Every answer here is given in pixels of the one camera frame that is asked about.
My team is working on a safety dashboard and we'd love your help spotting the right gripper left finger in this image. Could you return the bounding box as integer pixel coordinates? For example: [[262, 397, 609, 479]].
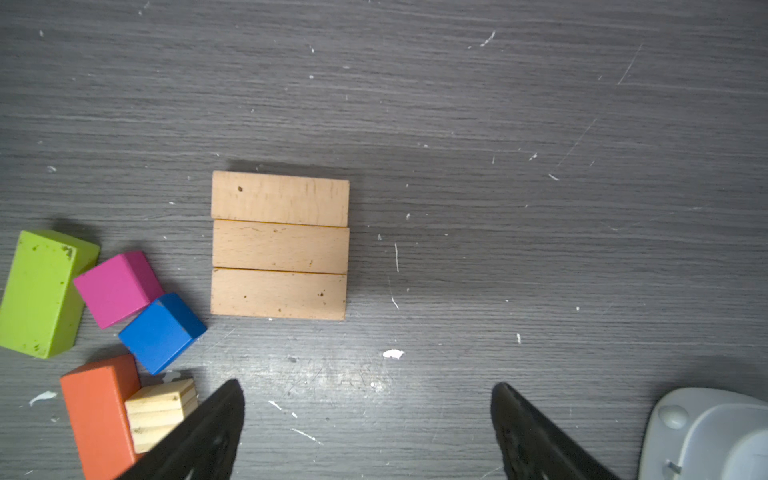
[[119, 379, 245, 480]]

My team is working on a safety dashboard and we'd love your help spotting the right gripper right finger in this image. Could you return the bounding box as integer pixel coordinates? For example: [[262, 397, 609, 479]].
[[490, 382, 618, 480]]

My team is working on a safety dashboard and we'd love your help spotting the orange block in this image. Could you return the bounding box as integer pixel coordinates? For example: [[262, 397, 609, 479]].
[[60, 354, 140, 479]]

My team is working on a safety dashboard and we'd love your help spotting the blue cube block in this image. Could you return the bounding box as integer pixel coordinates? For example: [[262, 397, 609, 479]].
[[118, 293, 207, 375]]

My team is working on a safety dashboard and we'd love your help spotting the magenta cube block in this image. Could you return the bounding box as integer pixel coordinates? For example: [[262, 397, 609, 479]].
[[73, 251, 164, 330]]

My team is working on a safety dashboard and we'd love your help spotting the lime green block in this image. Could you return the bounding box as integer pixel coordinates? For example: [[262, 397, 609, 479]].
[[1, 230, 100, 359]]

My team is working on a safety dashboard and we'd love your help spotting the small natural wood cube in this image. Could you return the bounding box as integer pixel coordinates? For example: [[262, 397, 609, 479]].
[[124, 379, 198, 454]]

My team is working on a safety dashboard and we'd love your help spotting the pale green case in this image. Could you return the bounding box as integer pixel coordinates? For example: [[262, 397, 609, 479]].
[[638, 388, 767, 480]]

